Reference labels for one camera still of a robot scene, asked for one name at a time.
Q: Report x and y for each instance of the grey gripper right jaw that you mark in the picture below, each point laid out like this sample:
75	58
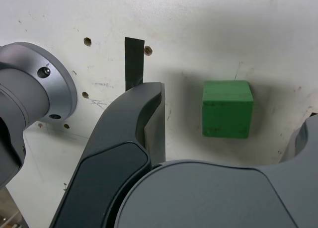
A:
203	198

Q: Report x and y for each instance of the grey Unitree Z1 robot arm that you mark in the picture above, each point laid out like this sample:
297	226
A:
57	89

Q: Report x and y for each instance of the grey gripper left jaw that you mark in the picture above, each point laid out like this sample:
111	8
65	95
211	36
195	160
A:
119	128

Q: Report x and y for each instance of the black tape strip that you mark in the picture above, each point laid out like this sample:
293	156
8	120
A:
134	64

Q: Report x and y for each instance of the green cube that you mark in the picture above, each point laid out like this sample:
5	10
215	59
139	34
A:
226	111

